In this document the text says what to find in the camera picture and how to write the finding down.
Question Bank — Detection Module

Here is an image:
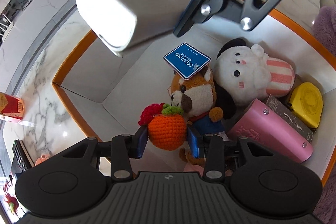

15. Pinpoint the orange crochet fruit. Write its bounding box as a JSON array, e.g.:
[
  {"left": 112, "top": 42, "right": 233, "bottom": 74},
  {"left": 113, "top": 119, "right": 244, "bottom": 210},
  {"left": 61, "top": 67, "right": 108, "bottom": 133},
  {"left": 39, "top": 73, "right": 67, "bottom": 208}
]
[{"left": 138, "top": 103, "right": 187, "bottom": 151}]

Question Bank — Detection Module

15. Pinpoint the red panda plush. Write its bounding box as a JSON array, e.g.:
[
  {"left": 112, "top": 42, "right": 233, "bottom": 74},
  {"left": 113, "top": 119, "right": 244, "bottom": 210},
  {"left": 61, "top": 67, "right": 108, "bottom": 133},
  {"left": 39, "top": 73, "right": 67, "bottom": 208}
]
[{"left": 163, "top": 42, "right": 227, "bottom": 167}]

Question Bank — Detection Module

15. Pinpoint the pink notebook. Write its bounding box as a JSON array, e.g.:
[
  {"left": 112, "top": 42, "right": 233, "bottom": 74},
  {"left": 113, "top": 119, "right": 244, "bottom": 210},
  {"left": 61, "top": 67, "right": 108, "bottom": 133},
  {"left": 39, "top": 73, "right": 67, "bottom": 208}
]
[{"left": 227, "top": 99, "right": 313, "bottom": 163}]

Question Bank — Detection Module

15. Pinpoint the white rectangular box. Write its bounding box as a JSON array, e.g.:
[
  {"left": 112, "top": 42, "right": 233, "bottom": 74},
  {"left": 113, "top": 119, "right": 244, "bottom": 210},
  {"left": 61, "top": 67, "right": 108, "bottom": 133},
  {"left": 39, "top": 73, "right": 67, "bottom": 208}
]
[{"left": 76, "top": 0, "right": 191, "bottom": 56}]

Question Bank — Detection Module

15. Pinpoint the white dog plush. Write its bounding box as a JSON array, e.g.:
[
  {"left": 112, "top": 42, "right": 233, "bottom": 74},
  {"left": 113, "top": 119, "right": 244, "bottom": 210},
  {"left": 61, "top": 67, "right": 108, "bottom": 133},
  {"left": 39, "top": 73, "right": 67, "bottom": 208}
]
[{"left": 213, "top": 38, "right": 295, "bottom": 120}]

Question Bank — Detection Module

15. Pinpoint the photo card box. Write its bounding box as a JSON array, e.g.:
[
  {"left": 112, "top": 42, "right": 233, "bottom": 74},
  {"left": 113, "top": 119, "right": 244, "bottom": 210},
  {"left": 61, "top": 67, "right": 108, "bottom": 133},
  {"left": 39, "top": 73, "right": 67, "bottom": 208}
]
[{"left": 262, "top": 95, "right": 314, "bottom": 143}]

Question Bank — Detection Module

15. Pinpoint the yellow round case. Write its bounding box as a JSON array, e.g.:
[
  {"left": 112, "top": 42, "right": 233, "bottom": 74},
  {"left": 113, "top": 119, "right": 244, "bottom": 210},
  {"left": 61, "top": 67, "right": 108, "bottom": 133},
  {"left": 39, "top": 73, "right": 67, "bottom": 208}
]
[{"left": 288, "top": 82, "right": 323, "bottom": 129}]

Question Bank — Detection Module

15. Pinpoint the pink fabric pouch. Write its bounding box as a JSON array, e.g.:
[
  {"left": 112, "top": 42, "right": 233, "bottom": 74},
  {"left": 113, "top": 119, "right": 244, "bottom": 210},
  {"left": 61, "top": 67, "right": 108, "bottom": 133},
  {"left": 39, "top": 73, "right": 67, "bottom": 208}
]
[{"left": 183, "top": 163, "right": 204, "bottom": 176}]

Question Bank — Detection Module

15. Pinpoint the orange storage box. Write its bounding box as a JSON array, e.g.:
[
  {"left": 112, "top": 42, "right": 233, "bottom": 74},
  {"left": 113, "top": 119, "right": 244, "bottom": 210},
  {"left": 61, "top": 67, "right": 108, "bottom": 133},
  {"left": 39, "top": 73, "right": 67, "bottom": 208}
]
[{"left": 52, "top": 0, "right": 335, "bottom": 182}]

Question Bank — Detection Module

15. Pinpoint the black remote control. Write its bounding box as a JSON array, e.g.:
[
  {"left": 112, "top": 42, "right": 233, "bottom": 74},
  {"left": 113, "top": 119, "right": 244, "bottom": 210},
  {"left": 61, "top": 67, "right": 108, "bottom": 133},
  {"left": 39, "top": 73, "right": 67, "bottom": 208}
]
[{"left": 11, "top": 140, "right": 30, "bottom": 179}]

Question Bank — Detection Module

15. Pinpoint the red yellow drink carton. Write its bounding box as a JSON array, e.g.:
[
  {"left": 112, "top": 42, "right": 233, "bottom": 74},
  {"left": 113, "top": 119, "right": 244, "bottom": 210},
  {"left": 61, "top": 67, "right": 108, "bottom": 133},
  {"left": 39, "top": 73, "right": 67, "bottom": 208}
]
[{"left": 0, "top": 92, "right": 25, "bottom": 123}]

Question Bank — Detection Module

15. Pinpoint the red flower decoration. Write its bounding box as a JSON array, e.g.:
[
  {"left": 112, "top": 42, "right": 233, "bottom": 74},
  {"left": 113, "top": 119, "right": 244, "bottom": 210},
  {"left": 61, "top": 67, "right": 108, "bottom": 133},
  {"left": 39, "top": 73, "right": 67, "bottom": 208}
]
[{"left": 3, "top": 181, "right": 19, "bottom": 217}]

